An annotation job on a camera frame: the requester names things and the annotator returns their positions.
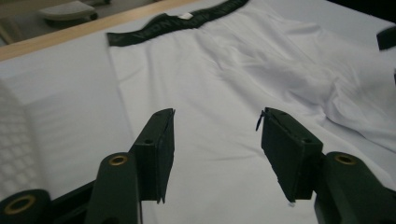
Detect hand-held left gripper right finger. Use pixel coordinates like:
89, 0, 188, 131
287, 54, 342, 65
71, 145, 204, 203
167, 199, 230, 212
255, 106, 325, 203

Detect dark grey low object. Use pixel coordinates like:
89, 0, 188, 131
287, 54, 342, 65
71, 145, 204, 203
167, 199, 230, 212
36, 0, 99, 30

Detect white pants with black waistband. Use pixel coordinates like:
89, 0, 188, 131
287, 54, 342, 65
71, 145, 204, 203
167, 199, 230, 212
106, 0, 396, 224

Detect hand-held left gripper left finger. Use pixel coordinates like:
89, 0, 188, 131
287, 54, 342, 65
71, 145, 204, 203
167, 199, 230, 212
129, 107, 176, 204

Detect light wooden table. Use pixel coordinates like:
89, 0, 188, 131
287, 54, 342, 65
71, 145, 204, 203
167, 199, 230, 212
0, 0, 200, 63

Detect white perforated plastic basket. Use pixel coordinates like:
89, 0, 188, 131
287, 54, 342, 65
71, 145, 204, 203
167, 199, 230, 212
0, 77, 50, 200

